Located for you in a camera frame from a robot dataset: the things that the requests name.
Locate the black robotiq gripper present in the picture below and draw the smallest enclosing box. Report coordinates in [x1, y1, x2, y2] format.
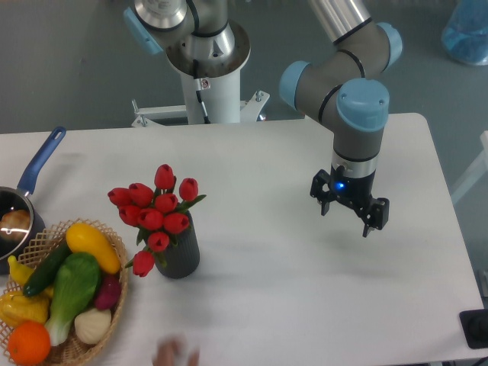
[310, 169, 390, 238]

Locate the dark grey ribbed vase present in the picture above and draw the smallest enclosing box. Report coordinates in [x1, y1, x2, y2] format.
[156, 213, 200, 279]

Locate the red tulip bouquet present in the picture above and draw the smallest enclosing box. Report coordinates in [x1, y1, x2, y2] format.
[108, 164, 206, 278]

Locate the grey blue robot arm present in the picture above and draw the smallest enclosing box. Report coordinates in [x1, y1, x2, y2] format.
[124, 1, 403, 234]

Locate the person's hand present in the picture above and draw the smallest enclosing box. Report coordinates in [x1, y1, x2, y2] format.
[152, 336, 200, 366]

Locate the black device at edge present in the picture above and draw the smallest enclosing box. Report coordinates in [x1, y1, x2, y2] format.
[459, 309, 488, 349]

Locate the blue plastic bag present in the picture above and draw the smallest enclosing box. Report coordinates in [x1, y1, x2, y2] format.
[441, 0, 487, 66]

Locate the yellow squash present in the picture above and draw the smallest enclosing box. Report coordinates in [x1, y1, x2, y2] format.
[66, 222, 121, 275]

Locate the green bok choy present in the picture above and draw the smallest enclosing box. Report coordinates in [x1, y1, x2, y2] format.
[45, 252, 101, 347]

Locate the white garlic bulb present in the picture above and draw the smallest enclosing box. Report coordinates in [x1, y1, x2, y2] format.
[74, 308, 111, 345]

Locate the dark green cucumber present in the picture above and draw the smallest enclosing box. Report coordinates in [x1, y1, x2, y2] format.
[23, 242, 72, 297]

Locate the brown bread roll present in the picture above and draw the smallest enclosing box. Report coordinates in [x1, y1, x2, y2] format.
[1, 210, 31, 243]

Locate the yellow banana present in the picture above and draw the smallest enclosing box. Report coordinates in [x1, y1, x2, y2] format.
[7, 255, 54, 300]

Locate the yellow bell pepper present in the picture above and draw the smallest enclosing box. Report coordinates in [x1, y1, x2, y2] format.
[1, 291, 50, 328]

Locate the orange fruit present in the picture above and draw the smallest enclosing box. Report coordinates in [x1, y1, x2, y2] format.
[7, 321, 51, 365]

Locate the white frame at right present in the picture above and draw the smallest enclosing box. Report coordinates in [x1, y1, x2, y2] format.
[451, 130, 487, 205]

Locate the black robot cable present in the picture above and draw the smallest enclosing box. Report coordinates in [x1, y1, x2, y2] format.
[192, 59, 212, 125]

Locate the blue handled saucepan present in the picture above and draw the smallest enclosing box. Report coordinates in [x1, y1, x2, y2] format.
[1, 127, 66, 275]

